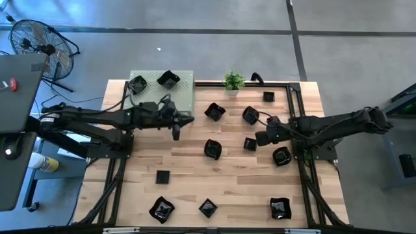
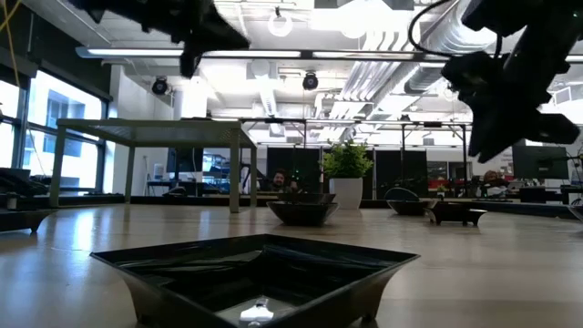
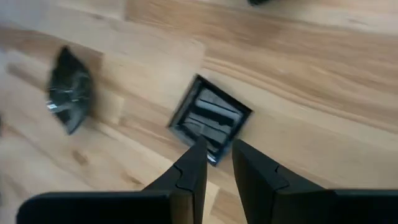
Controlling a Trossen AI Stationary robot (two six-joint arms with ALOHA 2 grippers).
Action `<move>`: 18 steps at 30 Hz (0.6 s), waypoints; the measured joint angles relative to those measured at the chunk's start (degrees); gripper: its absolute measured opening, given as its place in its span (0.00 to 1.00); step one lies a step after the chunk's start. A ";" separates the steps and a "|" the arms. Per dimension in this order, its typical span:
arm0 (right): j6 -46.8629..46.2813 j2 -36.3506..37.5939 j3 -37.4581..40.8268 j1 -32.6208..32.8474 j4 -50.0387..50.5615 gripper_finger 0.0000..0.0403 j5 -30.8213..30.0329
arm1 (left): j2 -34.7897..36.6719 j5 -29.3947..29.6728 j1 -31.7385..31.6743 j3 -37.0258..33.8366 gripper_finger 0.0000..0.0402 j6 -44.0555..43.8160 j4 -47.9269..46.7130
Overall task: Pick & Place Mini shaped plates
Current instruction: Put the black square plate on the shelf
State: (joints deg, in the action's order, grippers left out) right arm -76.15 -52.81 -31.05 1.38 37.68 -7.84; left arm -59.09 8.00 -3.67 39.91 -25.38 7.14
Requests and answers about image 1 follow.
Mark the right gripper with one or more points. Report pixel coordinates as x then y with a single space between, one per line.
276 130

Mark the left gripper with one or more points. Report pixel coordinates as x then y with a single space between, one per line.
162 118

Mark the small square black plate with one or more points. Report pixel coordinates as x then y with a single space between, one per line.
268 96
249 144

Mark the black square flared plate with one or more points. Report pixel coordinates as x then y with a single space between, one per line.
168 80

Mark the black cup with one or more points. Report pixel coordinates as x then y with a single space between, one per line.
280 208
208 208

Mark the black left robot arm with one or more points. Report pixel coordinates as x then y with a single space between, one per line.
97 118

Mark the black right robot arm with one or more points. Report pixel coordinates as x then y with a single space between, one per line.
341 123

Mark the black rounded square plate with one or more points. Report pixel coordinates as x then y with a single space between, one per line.
250 115

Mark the pale green perforated shelf rack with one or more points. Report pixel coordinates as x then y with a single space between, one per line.
185 94

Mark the black curved fixture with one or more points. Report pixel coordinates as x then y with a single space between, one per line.
257 77

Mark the small green potted plant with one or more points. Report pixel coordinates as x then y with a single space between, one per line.
234 81

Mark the large black wavy-edged plate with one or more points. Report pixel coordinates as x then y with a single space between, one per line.
161 210

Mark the grey-blue metal cart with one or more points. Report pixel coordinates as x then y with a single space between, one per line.
386 169

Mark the black box device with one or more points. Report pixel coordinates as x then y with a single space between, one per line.
408 165

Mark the white and yellow spray can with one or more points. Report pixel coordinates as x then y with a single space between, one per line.
44 162

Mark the black floor fan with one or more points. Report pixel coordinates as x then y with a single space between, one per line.
42 48

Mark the dark grey desk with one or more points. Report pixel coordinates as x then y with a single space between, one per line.
19 97

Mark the black computer mouse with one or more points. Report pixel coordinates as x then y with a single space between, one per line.
12 149

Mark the small red item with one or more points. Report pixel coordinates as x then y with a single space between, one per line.
13 84

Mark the black aluminium table frame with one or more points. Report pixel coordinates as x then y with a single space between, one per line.
276 84

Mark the white strip bracket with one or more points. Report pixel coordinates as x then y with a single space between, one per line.
121 230
302 231

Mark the blue-grey desk leg frame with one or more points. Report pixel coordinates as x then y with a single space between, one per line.
28 191

